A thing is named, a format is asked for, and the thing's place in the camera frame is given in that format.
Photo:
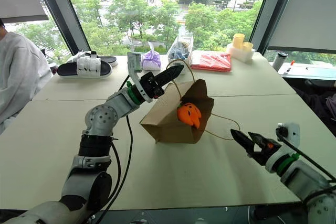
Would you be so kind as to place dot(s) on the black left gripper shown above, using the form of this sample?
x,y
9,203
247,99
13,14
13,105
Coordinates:
x,y
151,86

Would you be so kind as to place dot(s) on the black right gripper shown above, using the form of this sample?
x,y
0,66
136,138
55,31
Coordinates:
x,y
266,153

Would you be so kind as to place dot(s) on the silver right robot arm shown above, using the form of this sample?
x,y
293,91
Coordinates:
x,y
304,179

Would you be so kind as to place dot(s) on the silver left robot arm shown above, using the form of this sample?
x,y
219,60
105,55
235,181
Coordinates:
x,y
101,119

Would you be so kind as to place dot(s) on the purple plastic bag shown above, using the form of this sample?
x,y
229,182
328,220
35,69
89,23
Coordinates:
x,y
151,61

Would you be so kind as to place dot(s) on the clear plastic bag with items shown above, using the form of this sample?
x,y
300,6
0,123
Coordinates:
x,y
179,49

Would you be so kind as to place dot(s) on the orange plush toy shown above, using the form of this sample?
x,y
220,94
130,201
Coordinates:
x,y
187,115

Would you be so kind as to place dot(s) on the red plastic bag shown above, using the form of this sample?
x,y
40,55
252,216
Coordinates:
x,y
211,61

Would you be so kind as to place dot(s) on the brown paper bag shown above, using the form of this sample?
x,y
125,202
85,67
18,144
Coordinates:
x,y
162,124

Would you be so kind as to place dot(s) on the black and white slipper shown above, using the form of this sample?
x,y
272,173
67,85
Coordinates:
x,y
88,68
109,60

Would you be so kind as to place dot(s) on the white plastic container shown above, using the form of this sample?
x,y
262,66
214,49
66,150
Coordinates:
x,y
240,54

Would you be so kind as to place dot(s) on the dark clothing pile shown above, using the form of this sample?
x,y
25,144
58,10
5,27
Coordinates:
x,y
317,106

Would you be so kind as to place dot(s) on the tall yellow cup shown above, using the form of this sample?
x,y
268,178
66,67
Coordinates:
x,y
238,41

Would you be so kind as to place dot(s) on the orange capped marker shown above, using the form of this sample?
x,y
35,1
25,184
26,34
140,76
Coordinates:
x,y
290,67

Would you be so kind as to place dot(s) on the short yellow cup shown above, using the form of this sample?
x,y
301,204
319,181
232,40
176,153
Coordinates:
x,y
247,47

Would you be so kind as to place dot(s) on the silver thermos with black lid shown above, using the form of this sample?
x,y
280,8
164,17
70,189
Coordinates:
x,y
279,61

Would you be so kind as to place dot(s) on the person in white sweatshirt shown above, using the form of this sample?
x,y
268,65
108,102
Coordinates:
x,y
18,72

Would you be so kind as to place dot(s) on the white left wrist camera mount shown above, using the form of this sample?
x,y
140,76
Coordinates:
x,y
134,61

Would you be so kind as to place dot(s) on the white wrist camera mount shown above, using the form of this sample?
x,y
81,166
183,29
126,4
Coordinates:
x,y
292,133
134,61

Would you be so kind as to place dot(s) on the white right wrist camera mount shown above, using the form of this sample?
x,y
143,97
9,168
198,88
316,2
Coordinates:
x,y
292,133

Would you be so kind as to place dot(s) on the dark window frame pillar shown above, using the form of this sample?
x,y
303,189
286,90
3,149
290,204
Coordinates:
x,y
63,14
273,11

